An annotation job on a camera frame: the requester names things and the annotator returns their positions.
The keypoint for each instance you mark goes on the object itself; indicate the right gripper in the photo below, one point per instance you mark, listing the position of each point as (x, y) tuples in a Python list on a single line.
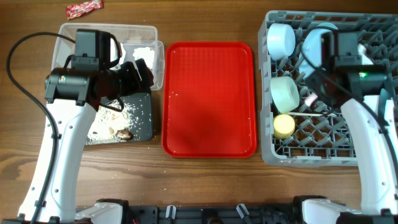
[(311, 81)]

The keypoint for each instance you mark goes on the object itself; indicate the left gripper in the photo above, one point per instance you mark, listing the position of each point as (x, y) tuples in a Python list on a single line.
[(134, 84)]

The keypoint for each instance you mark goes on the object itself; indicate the white plastic spoon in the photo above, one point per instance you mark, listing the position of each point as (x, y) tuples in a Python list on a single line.
[(311, 100)]

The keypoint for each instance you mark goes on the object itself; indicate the white plastic fork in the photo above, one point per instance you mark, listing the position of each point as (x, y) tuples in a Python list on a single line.
[(310, 114)]

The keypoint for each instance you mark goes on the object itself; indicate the white napkin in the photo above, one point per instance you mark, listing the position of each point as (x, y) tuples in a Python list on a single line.
[(145, 53), (114, 52)]

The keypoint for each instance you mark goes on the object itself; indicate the light blue plate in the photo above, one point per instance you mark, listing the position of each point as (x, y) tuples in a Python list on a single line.
[(312, 50)]

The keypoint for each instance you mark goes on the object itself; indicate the green bowl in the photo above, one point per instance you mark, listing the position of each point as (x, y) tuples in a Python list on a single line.
[(285, 94)]

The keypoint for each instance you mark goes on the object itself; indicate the rice and food scraps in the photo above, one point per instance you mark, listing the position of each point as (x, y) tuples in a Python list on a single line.
[(112, 124)]

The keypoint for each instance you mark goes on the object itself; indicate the yellow plastic cup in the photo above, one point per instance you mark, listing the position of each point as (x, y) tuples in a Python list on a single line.
[(284, 126)]

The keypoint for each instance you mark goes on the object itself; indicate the light blue bowl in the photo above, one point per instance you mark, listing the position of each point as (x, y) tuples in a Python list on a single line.
[(280, 41)]

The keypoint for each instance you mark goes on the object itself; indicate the red snack wrapper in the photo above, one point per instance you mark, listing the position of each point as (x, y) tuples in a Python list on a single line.
[(78, 10)]

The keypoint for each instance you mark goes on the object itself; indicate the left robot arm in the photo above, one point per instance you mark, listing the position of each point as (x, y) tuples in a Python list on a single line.
[(73, 94)]

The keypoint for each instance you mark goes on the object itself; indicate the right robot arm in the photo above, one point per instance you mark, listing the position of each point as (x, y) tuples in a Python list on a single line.
[(344, 78)]

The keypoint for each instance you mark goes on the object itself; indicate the grey dishwasher rack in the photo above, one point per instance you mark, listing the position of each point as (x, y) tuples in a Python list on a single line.
[(317, 140)]

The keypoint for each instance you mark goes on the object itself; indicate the black tray bin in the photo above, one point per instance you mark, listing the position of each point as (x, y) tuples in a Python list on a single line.
[(140, 115)]

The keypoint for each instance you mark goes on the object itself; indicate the clear plastic bin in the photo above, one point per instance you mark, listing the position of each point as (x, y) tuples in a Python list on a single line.
[(132, 37)]

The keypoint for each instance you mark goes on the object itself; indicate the red serving tray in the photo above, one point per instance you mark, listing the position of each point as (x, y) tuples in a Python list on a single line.
[(209, 108)]

